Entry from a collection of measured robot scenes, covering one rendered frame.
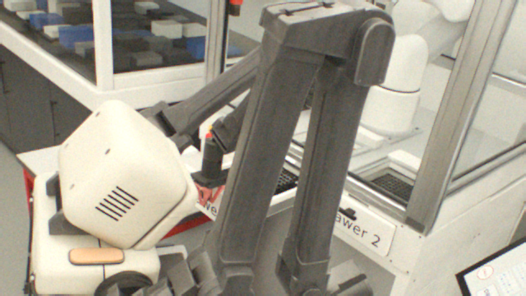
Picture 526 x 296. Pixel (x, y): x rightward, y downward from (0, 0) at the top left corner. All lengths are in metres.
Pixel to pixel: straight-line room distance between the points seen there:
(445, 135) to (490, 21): 0.28
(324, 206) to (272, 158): 0.12
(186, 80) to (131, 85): 0.28
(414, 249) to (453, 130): 0.37
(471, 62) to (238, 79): 0.56
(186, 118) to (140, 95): 1.25
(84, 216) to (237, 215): 0.23
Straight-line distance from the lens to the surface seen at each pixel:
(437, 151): 1.39
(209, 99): 1.05
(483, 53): 1.31
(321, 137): 0.63
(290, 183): 1.67
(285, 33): 0.54
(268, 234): 1.96
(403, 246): 1.54
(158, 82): 2.33
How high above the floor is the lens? 1.73
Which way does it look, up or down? 31 degrees down
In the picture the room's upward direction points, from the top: 10 degrees clockwise
